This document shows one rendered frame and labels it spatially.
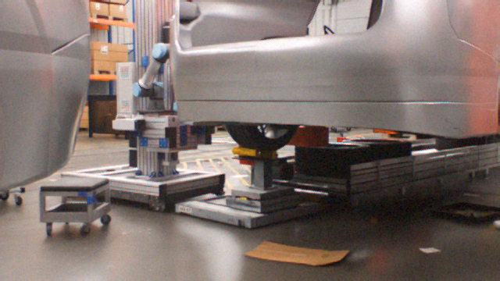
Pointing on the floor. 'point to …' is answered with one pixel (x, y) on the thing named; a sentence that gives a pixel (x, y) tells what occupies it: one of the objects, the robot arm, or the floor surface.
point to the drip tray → (481, 212)
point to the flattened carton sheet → (315, 257)
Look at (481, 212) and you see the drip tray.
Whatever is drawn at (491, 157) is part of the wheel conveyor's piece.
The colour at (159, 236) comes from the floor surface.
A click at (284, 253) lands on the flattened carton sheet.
